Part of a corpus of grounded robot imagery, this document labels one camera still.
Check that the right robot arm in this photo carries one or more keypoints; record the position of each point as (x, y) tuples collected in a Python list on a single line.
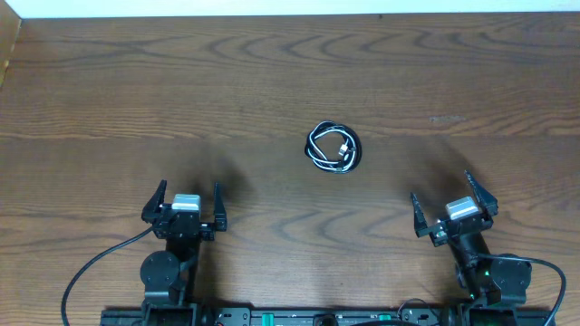
[(497, 284)]

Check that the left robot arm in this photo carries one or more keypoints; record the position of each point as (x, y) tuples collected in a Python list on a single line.
[(169, 275)]

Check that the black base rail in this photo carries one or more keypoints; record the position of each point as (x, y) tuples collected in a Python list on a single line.
[(239, 316)]

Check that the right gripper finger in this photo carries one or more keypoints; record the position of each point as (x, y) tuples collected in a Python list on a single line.
[(485, 200), (419, 221)]

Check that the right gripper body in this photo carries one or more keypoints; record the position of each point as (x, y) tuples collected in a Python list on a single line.
[(459, 226)]

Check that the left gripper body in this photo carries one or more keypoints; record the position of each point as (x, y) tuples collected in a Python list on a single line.
[(184, 222)]

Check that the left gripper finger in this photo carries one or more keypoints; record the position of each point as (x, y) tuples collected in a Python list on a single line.
[(152, 210), (220, 213)]

